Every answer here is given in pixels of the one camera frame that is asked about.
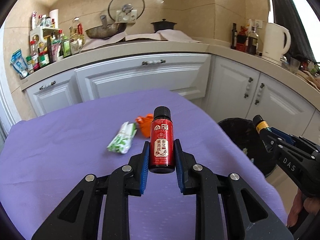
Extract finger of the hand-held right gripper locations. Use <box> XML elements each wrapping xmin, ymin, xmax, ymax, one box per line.
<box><xmin>259</xmin><ymin>129</ymin><xmax>315</xmax><ymax>160</ymax></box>
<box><xmin>271</xmin><ymin>127</ymin><xmax>320</xmax><ymax>153</ymax></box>

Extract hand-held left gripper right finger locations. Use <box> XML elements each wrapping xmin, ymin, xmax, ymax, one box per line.
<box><xmin>174</xmin><ymin>139</ymin><xmax>294</xmax><ymax>240</ymax></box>

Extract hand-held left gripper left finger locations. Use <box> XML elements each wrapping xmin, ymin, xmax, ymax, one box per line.
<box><xmin>31</xmin><ymin>141</ymin><xmax>150</xmax><ymax>240</ymax></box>

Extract brown bottle with yellow label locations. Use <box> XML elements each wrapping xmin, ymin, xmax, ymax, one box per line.
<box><xmin>252</xmin><ymin>114</ymin><xmax>272</xmax><ymax>137</ymax></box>

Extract red labelled dark bottle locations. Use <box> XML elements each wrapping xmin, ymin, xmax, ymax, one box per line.
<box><xmin>149</xmin><ymin>106</ymin><xmax>175</xmax><ymax>173</ymax></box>

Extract black trash bin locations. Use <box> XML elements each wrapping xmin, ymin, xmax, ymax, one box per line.
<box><xmin>217</xmin><ymin>117</ymin><xmax>278</xmax><ymax>179</ymax></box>

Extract person's right hand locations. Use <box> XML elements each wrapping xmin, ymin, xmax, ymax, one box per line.
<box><xmin>287</xmin><ymin>189</ymin><xmax>318</xmax><ymax>228</ymax></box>

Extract green and white packet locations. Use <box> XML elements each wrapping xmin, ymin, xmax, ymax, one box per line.
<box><xmin>107</xmin><ymin>121</ymin><xmax>138</xmax><ymax>154</ymax></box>

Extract orange crumpled wrapper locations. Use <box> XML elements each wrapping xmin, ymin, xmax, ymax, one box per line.
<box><xmin>134</xmin><ymin>114</ymin><xmax>154</xmax><ymax>138</ymax></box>

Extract pile of food bags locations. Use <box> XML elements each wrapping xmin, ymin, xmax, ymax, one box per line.
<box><xmin>300</xmin><ymin>60</ymin><xmax>320</xmax><ymax>90</ymax></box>

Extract clear glass cup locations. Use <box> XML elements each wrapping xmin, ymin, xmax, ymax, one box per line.
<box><xmin>289</xmin><ymin>57</ymin><xmax>300</xmax><ymax>73</ymax></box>

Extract purple table cloth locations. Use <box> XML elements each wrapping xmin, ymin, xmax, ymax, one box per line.
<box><xmin>0</xmin><ymin>89</ymin><xmax>288</xmax><ymax>240</ymax></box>

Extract white kitchen cabinet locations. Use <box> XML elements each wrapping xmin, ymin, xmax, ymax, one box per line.
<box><xmin>25</xmin><ymin>54</ymin><xmax>320</xmax><ymax>155</ymax></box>

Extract white electric kettle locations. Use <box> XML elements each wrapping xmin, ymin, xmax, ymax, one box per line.
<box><xmin>262</xmin><ymin>22</ymin><xmax>292</xmax><ymax>64</ymax></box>

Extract dark sauce bottle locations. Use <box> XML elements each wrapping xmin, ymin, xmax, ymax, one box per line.
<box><xmin>247</xmin><ymin>26</ymin><xmax>259</xmax><ymax>55</ymax></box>

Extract red condiment container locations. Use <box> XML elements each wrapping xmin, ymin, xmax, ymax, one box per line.
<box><xmin>236</xmin><ymin>26</ymin><xmax>248</xmax><ymax>52</ymax></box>

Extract slim dark oil bottle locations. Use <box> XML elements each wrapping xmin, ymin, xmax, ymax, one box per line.
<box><xmin>230</xmin><ymin>23</ymin><xmax>237</xmax><ymax>50</ymax></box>

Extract dark curtain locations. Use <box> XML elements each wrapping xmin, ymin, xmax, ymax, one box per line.
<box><xmin>271</xmin><ymin>0</ymin><xmax>320</xmax><ymax>63</ymax></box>

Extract pale cloth over stove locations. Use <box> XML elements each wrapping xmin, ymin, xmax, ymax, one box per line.
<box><xmin>82</xmin><ymin>29</ymin><xmax>200</xmax><ymax>52</ymax></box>

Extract black cooking pot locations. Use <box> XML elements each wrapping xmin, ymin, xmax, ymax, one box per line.
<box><xmin>150</xmin><ymin>19</ymin><xmax>177</xmax><ymax>33</ymax></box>

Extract steel wok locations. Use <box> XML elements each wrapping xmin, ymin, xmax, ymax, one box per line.
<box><xmin>85</xmin><ymin>15</ymin><xmax>127</xmax><ymax>39</ymax></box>

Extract group of condiment bottles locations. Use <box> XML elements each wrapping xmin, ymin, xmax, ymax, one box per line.
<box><xmin>26</xmin><ymin>11</ymin><xmax>87</xmax><ymax>74</ymax></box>

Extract white lid holder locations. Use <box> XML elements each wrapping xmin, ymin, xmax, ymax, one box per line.
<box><xmin>116</xmin><ymin>9</ymin><xmax>138</xmax><ymax>23</ymax></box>

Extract blue and white packets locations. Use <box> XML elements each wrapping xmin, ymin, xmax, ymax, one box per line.
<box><xmin>10</xmin><ymin>50</ymin><xmax>29</xmax><ymax>78</ymax></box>

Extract glass pot lid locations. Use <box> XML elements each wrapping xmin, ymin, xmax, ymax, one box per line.
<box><xmin>108</xmin><ymin>0</ymin><xmax>145</xmax><ymax>22</ymax></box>

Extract white paper towel roll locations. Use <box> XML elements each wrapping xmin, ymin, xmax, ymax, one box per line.
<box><xmin>49</xmin><ymin>9</ymin><xmax>59</xmax><ymax>28</ymax></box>

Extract white beaded door handle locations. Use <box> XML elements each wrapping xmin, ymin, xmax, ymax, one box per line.
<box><xmin>244</xmin><ymin>77</ymin><xmax>253</xmax><ymax>98</ymax></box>
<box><xmin>255</xmin><ymin>82</ymin><xmax>265</xmax><ymax>105</ymax></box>

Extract long drawer handle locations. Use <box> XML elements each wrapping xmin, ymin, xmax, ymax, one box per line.
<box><xmin>142</xmin><ymin>59</ymin><xmax>167</xmax><ymax>66</ymax></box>

